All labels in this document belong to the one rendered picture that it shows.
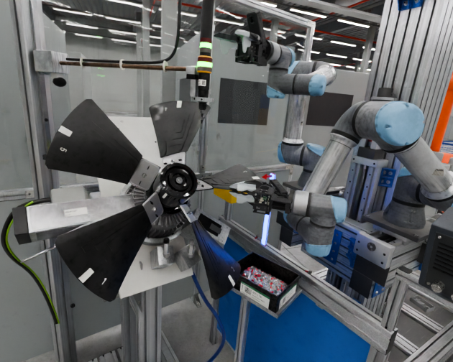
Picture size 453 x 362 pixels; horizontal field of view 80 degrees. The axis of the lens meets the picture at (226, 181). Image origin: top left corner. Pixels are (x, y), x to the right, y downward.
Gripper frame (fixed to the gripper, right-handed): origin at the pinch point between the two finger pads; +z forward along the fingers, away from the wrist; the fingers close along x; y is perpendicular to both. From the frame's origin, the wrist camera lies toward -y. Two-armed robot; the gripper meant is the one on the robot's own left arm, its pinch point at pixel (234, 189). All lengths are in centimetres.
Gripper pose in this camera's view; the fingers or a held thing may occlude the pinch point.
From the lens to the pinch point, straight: 92.4
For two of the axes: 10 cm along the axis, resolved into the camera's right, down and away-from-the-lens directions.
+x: -0.3, 9.2, 3.8
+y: -3.2, 3.5, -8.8
